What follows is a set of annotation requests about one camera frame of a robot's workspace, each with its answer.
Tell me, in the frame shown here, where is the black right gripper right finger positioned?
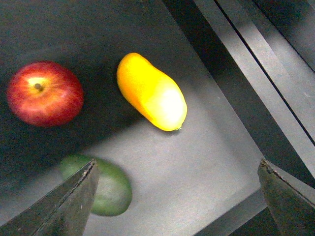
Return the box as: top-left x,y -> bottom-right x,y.
257,159 -> 315,236

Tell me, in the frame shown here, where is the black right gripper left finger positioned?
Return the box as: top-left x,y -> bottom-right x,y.
0,159 -> 99,236

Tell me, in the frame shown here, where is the green avocado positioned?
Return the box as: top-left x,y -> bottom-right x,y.
60,154 -> 132,216

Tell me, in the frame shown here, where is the red apple near mango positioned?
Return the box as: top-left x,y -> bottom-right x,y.
6,61 -> 84,127

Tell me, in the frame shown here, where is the yellow mango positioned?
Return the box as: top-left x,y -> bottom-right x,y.
117,53 -> 188,131

